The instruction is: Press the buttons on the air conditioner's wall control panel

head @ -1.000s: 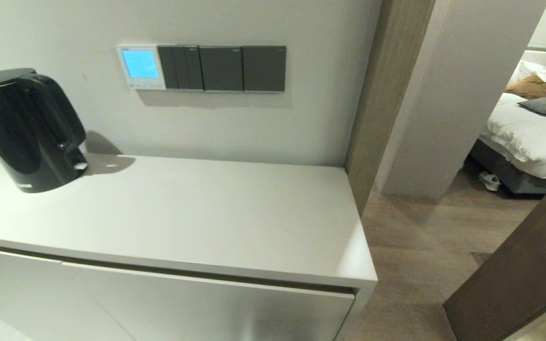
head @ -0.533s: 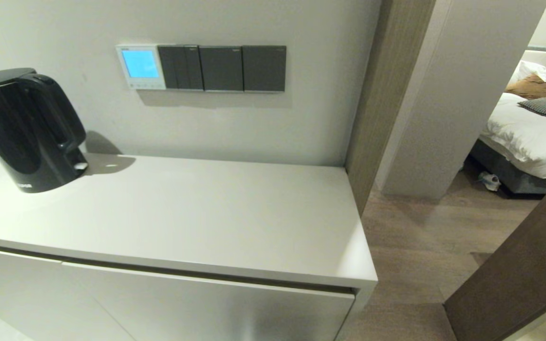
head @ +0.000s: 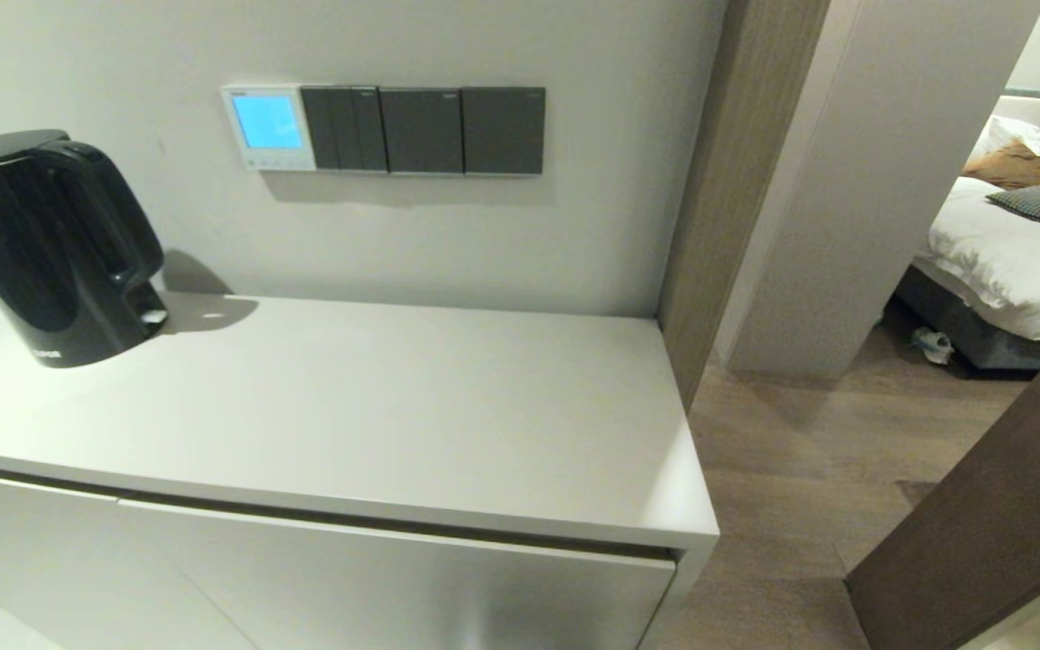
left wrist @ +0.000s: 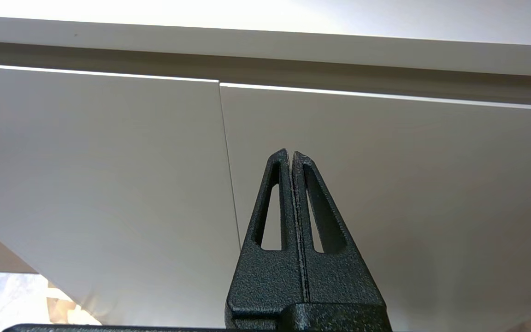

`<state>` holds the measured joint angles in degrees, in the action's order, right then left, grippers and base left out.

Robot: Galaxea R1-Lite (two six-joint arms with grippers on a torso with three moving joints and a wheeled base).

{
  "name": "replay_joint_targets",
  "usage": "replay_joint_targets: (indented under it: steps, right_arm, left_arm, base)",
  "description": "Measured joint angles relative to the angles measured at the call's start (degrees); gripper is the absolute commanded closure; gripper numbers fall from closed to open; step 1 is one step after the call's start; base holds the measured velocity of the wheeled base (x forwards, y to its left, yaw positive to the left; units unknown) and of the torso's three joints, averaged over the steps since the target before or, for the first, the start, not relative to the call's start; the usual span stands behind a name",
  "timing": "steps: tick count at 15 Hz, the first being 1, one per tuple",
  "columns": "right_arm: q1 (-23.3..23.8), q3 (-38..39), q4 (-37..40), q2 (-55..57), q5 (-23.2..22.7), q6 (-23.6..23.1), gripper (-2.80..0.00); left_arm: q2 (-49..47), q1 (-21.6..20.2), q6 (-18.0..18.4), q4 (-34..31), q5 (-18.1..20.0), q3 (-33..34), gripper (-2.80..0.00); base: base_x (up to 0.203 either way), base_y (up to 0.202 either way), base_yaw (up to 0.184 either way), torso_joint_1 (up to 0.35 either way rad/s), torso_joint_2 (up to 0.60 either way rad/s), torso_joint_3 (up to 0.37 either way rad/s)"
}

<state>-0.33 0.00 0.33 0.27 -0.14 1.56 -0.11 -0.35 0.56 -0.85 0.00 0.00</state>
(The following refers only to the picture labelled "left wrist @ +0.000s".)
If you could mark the narrow white cabinet door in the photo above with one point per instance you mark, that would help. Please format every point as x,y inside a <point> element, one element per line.
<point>109,161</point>

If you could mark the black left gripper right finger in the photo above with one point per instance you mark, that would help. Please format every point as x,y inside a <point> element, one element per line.
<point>339,281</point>

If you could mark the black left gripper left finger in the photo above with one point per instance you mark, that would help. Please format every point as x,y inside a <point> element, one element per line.
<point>265,281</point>

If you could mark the wide white cabinet door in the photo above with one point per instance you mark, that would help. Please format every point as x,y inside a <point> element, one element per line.
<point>431,207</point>

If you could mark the white cabinet body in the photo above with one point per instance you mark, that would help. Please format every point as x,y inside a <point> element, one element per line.
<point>247,44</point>

